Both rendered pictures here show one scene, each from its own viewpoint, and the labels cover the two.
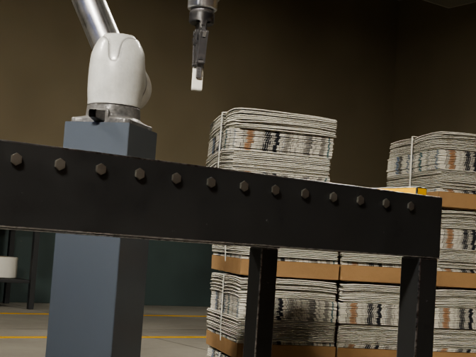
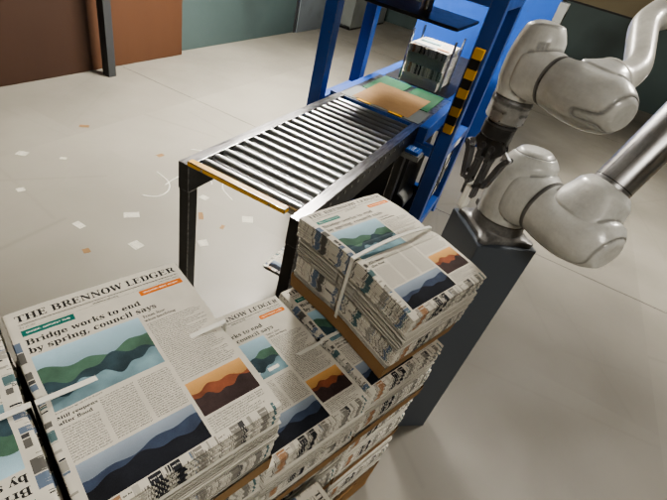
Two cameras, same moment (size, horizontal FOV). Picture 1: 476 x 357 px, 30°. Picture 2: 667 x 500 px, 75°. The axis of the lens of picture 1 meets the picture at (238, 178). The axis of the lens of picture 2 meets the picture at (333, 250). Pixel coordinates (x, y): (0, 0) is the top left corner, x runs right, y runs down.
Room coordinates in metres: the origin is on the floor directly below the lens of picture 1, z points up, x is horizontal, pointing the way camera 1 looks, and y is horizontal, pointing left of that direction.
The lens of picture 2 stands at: (3.25, -0.72, 1.66)
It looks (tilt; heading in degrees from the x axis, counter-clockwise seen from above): 37 degrees down; 143
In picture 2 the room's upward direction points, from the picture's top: 16 degrees clockwise
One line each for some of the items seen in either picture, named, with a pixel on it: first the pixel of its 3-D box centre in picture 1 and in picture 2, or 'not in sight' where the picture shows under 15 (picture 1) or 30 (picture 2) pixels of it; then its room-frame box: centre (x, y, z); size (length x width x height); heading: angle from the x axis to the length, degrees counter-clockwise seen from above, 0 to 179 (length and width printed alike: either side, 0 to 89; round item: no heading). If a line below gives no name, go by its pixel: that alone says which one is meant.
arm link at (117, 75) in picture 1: (117, 71); (521, 185); (2.57, 0.37, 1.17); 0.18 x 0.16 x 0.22; 179
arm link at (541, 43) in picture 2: not in sight; (536, 62); (2.60, 0.14, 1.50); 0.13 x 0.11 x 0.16; 179
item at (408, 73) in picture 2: not in sight; (430, 62); (0.65, 1.60, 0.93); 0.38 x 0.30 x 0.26; 125
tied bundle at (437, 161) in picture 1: (452, 176); (145, 399); (2.79, -0.68, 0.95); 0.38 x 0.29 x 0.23; 15
